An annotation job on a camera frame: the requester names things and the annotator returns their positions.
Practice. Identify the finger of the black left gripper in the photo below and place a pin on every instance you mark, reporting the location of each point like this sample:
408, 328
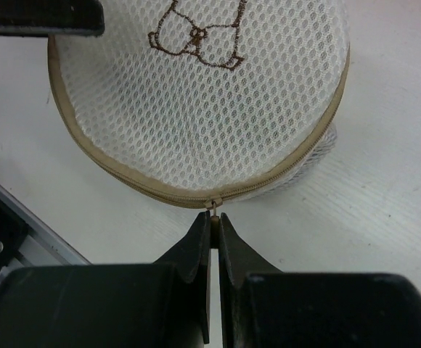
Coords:
43, 18

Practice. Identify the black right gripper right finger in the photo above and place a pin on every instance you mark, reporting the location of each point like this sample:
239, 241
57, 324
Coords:
236, 261

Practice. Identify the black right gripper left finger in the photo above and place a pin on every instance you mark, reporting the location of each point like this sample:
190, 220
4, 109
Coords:
188, 299

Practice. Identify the white mesh laundry bag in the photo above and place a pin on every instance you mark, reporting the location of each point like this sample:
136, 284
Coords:
197, 103

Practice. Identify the aluminium mounting rail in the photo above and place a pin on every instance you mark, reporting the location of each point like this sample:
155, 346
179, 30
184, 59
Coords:
42, 246

